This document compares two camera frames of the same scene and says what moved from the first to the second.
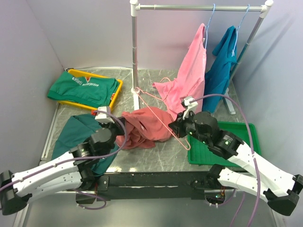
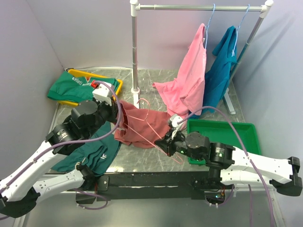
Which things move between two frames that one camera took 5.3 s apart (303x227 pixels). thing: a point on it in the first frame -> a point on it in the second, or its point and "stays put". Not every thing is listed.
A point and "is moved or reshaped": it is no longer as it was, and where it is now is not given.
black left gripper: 117,125 -> 113,110
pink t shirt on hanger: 189,81 stays put
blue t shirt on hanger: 217,79 stays put
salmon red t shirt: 144,126 is moved or reshaped
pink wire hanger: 137,89 -> 149,123
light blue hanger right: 233,50 stays put
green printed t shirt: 97,92 stays put
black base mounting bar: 191,185 stays put
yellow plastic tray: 120,83 stays put
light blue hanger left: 207,28 stays put
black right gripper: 177,126 -> 167,143
